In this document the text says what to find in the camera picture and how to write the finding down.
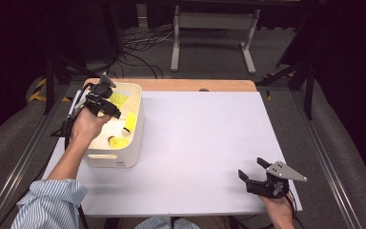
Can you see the black metal stand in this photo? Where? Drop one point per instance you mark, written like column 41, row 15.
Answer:
column 309, row 92

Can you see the black tripod stand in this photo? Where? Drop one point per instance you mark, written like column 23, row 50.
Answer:
column 49, row 82

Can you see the white flat board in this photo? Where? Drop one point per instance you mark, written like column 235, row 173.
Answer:
column 187, row 191

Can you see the aluminium rail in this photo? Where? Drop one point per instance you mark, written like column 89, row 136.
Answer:
column 25, row 159
column 325, row 159

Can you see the person's left hand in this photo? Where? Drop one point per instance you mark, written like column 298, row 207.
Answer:
column 85, row 127

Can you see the yellow black hazard tape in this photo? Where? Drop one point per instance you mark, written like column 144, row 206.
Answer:
column 38, row 93

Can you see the yellow shuttlecock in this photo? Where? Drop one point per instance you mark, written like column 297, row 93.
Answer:
column 119, row 99
column 131, row 120
column 119, row 143

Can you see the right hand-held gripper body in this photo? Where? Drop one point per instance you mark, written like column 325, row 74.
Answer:
column 268, row 187

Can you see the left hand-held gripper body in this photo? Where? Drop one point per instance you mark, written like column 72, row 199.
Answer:
column 97, row 95

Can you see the white metal stand frame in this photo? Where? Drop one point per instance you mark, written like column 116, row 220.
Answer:
column 216, row 20

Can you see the white plastic bin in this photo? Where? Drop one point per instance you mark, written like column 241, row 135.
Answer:
column 130, row 152

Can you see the person's right hand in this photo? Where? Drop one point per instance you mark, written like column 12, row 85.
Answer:
column 281, row 211

